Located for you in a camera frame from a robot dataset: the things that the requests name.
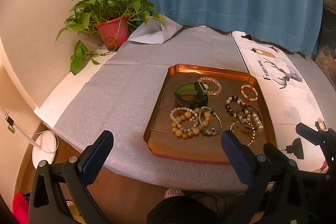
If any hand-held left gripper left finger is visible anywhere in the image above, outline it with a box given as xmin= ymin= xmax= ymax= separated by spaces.
xmin=28 ymin=130 xmax=114 ymax=224

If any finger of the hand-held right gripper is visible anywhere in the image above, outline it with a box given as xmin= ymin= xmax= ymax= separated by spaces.
xmin=295 ymin=123 xmax=336 ymax=161
xmin=263 ymin=143 xmax=289 ymax=161

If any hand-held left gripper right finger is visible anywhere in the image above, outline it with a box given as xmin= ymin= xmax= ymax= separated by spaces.
xmin=221 ymin=130 xmax=307 ymax=224

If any silver chain bracelet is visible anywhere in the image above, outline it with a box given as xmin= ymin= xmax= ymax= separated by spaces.
xmin=230 ymin=122 xmax=260 ymax=147

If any pearl bead bracelet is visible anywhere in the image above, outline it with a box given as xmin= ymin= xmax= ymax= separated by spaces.
xmin=243 ymin=106 xmax=264 ymax=132

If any green stone chip bracelet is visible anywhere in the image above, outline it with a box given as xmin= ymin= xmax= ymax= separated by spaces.
xmin=198 ymin=106 xmax=223 ymax=136

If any thin metal bangle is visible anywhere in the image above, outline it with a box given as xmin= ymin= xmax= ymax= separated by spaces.
xmin=235 ymin=105 xmax=261 ymax=131

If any black and white bead bracelet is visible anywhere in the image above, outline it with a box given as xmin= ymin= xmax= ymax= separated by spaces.
xmin=225 ymin=96 xmax=246 ymax=118

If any orange metal tray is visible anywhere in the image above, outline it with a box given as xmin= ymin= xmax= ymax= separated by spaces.
xmin=143 ymin=64 xmax=278 ymax=164

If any wooden bead bracelet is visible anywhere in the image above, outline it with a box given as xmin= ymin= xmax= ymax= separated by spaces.
xmin=171 ymin=110 xmax=212 ymax=138

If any pink and green bead bracelet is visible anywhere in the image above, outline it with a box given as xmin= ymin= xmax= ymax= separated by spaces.
xmin=240 ymin=84 xmax=260 ymax=102

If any clear crystal bead bracelet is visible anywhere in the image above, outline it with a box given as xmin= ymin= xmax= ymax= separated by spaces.
xmin=198 ymin=76 xmax=222 ymax=96

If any green and black watch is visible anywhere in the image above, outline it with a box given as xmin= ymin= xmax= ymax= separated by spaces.
xmin=174 ymin=81 xmax=210 ymax=109

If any white printed table runner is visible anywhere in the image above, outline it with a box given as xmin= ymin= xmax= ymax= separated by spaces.
xmin=231 ymin=30 xmax=331 ymax=173

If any white round floor device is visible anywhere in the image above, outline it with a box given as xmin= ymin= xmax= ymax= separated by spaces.
xmin=31 ymin=130 xmax=59 ymax=169

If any colourful knitted item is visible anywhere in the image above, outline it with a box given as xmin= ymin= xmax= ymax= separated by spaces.
xmin=164 ymin=187 xmax=184 ymax=199

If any person's black clothing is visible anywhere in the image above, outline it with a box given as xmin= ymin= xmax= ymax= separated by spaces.
xmin=147 ymin=191 xmax=229 ymax=224

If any grey tablecloth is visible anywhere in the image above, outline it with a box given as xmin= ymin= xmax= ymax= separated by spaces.
xmin=34 ymin=18 xmax=336 ymax=191

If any red patterned bag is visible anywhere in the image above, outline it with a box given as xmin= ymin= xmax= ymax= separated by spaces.
xmin=12 ymin=191 xmax=29 ymax=224

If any green plant in red pot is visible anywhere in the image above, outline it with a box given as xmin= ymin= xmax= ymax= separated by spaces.
xmin=56 ymin=0 xmax=166 ymax=75

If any white cable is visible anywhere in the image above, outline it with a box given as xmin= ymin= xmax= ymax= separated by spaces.
xmin=3 ymin=109 xmax=57 ymax=155

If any white and black wall plug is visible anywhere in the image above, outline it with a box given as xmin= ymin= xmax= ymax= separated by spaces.
xmin=3 ymin=109 xmax=15 ymax=132

